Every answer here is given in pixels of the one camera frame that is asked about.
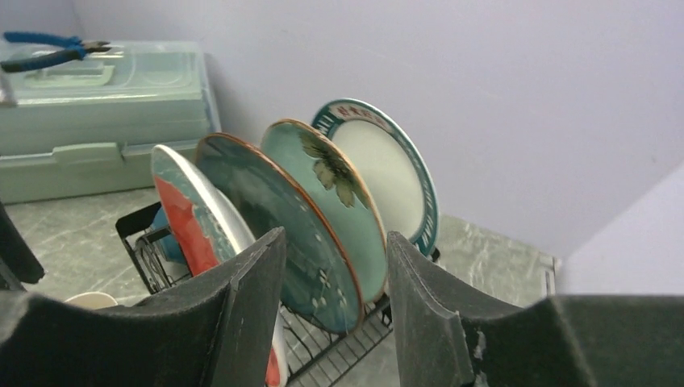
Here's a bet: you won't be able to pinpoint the black wire dish rack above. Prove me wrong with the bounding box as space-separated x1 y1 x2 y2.
115 202 442 387

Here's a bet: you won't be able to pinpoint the large pink mug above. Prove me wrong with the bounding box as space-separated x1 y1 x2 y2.
64 292 119 310

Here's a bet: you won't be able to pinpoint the blue handled pliers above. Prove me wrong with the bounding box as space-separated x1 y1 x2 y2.
1 31 111 73

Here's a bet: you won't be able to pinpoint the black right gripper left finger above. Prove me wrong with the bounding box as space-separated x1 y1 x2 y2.
0 227 288 387

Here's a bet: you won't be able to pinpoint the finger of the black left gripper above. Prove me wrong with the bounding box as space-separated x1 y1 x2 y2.
1 203 45 290

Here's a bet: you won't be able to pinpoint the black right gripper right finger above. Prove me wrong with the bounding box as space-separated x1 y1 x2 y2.
387 231 683 386

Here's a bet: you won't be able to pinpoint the dark blue speckled plate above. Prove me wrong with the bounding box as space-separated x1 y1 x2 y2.
194 132 366 336

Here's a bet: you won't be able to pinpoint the dark blue tan bowl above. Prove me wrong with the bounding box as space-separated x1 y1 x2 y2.
151 208 186 264

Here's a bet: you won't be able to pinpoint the clear plastic storage box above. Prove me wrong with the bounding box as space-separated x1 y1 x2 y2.
1 41 220 204

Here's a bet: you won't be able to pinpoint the green rimmed white plate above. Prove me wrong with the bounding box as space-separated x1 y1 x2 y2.
311 98 439 256

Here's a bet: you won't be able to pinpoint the mint green flower plate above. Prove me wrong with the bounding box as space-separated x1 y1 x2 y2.
260 119 388 302

